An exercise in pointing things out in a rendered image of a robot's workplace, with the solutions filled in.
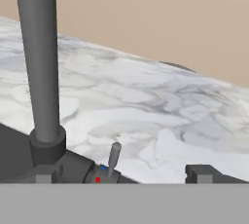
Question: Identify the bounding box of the grey sink tap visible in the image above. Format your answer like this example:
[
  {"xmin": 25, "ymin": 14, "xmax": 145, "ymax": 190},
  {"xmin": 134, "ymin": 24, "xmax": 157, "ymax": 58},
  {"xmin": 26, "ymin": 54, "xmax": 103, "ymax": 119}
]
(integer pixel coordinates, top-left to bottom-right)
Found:
[{"xmin": 13, "ymin": 0, "xmax": 141, "ymax": 184}]

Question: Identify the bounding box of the grey tap lever handle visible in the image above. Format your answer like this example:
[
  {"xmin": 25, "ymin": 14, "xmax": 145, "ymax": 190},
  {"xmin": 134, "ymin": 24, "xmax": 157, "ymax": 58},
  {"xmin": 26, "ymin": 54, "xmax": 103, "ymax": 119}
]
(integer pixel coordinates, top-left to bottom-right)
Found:
[{"xmin": 106, "ymin": 141, "xmax": 124, "ymax": 179}]

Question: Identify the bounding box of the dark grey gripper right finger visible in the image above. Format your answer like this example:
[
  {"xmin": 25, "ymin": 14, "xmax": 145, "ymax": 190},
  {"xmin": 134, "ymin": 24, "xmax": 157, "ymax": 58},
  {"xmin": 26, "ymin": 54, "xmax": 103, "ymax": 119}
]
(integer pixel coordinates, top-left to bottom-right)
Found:
[{"xmin": 185, "ymin": 164, "xmax": 249, "ymax": 184}]

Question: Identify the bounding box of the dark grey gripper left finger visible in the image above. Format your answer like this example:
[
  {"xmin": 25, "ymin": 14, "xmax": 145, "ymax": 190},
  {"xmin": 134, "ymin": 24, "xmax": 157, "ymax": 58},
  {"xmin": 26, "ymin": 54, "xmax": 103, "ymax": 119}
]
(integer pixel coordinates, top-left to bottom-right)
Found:
[{"xmin": 0, "ymin": 164, "xmax": 64, "ymax": 184}]

